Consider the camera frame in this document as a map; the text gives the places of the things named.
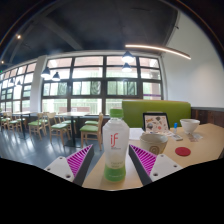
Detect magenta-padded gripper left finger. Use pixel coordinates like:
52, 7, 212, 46
43, 143, 95, 187

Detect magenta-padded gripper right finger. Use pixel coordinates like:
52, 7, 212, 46
128, 143, 184, 186

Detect clear green-capped drink bottle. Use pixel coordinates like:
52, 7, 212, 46
102, 108, 131, 183

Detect flat round red coaster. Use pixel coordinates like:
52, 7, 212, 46
174, 146, 192, 157

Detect beige paper cup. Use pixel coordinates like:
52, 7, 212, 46
139, 132, 169, 155

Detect small grey card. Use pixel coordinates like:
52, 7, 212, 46
170, 133, 184, 142

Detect wooden chairs with green seats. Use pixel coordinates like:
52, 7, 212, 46
0, 111, 105, 151

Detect white paper sheet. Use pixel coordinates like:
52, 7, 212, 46
128, 127, 145, 141

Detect black-framed tablet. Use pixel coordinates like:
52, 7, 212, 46
142, 112, 171, 134

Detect white paper napkin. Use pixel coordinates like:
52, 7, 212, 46
191, 132, 204, 141

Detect white ceramic bowl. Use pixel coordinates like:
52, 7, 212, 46
179, 118, 201, 135

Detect wooden dining table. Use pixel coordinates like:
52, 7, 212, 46
57, 111, 90, 149

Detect green upholstered bench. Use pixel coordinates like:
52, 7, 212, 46
121, 99, 192, 129

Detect dark pendant ceiling lamps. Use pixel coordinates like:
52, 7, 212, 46
6, 50, 135, 84

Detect curved linear ceiling light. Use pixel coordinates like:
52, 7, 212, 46
124, 43, 192, 61

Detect black-framed window wall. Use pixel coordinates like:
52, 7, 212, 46
0, 54, 164, 116

